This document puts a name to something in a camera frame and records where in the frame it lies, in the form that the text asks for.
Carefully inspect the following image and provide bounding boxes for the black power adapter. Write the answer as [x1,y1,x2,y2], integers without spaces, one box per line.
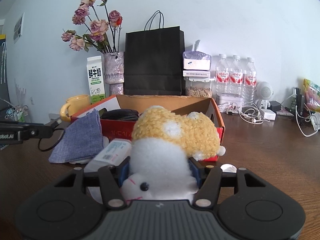
[268,101,281,113]

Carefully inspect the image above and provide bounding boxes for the middle water bottle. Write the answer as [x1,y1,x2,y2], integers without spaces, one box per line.
[229,55,244,95]

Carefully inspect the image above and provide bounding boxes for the right water bottle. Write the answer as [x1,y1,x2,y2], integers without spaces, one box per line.
[242,57,257,103]

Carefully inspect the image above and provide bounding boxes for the white charging cable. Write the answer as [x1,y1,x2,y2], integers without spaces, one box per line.
[281,94,320,138]

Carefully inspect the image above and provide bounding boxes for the translucent plastic bottle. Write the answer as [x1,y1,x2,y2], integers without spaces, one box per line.
[84,139,132,173]

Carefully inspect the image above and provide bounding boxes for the black paper shopping bag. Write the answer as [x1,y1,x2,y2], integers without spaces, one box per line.
[124,10,185,96]

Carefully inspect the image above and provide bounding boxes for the black phone stand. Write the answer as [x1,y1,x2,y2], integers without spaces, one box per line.
[285,87,305,116]

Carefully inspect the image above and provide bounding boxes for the white milk carton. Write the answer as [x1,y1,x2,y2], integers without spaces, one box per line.
[87,56,106,104]

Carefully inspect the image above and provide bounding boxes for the purple textured vase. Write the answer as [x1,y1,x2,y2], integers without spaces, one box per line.
[104,51,124,95]

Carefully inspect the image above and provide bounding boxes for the white robot figurine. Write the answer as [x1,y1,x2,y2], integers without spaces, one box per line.
[255,81,274,109]

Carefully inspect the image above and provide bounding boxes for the yellow snack bag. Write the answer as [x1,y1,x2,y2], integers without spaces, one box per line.
[303,79,320,112]

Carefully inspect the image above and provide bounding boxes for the white floral tin box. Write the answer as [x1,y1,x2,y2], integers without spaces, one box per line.
[215,93,244,114]

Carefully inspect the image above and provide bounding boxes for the red pumpkin cardboard box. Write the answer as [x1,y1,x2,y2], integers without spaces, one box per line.
[71,95,226,161]

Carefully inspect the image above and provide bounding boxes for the yellow white plush toy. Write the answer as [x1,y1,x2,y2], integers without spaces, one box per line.
[121,105,226,204]

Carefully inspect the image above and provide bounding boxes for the dark navy pouch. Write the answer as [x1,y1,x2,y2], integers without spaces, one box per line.
[100,109,139,121]

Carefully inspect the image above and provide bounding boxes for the water bottle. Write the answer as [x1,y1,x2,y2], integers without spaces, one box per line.
[242,57,257,103]
[215,54,229,93]
[229,55,244,95]

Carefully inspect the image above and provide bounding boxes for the clear seed container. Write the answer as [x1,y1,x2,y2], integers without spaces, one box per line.
[184,77,214,98]

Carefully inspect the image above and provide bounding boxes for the white flat box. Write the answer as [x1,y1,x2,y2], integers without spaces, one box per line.
[183,70,211,78]

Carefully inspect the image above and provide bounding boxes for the yellow ceramic mug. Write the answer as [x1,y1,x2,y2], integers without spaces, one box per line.
[60,95,91,122]

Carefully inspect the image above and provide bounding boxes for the white wired earphones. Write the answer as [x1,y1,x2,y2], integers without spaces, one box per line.
[239,102,270,125]

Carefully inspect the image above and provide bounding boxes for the white charger block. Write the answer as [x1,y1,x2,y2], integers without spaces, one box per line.
[260,108,277,121]

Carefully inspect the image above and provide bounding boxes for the left water bottle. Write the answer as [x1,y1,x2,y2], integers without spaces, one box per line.
[215,54,229,93]

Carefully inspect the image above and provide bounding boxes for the dried pink rose bouquet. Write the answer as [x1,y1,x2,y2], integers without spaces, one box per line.
[61,0,123,54]

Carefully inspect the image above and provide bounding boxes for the blue denim pouch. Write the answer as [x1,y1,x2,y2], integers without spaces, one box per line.
[49,110,104,164]

